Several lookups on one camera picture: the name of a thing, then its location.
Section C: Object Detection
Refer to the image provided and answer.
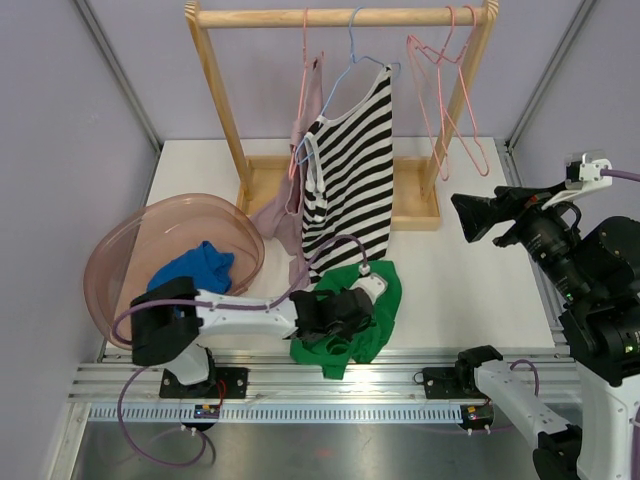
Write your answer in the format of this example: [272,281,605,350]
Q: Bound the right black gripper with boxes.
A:
[452,178,594,303]

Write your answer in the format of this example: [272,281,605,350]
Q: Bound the green tank top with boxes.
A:
[289,260,403,380]

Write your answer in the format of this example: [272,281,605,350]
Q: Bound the mauve pink tank top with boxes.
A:
[251,52,325,288]

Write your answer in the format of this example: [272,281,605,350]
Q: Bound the pink hanger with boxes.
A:
[433,1,497,181]
[288,8,318,180]
[406,6,468,181]

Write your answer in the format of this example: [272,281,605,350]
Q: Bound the blue tank top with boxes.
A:
[146,241,235,294]

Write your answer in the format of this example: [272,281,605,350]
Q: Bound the black white striped tank top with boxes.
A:
[302,66,394,284]

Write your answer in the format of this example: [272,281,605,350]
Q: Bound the light blue wire hanger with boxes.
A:
[293,6,402,166]

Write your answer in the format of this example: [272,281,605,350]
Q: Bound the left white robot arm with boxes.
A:
[127,273,387,398]

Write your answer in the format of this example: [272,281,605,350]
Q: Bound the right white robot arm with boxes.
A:
[451,186,639,479]

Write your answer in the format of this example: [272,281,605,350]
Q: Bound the wooden clothes rack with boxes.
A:
[184,1,472,231]

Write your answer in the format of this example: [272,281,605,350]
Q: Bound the translucent pink plastic basin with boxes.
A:
[83,193,265,350]

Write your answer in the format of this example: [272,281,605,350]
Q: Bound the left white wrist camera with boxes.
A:
[350,263,388,304]

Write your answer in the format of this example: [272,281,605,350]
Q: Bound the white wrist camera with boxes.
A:
[542,150,613,210]
[350,263,388,304]

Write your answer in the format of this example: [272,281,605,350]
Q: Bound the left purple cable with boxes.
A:
[110,234,371,349]

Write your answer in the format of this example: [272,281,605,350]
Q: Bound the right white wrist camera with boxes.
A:
[542,150,613,210]

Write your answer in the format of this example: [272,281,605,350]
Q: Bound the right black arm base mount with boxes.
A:
[412,367,471,400]

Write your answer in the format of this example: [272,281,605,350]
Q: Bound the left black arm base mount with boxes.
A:
[159,367,249,400]

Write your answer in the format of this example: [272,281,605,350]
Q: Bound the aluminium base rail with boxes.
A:
[64,347,581,425]

